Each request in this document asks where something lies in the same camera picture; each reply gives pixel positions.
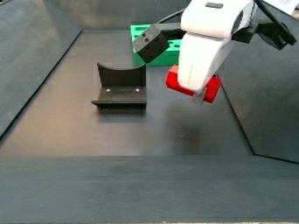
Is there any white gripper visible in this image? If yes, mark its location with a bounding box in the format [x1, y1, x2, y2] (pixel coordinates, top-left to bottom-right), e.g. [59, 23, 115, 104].
[178, 32, 234, 105]

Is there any red hexagonal prism block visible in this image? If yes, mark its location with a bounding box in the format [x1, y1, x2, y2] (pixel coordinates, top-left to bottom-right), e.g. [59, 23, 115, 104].
[166, 65, 222, 103]

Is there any green foam shape-sorter block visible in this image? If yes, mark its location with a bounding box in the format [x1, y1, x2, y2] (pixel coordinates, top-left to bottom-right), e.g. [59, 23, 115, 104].
[130, 24, 182, 67]

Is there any black curved holder stand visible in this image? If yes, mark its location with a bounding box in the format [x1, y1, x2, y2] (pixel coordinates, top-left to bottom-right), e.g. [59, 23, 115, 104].
[91, 63, 147, 108]

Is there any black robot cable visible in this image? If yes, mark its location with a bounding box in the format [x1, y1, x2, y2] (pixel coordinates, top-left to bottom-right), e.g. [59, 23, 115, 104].
[155, 0, 298, 51]

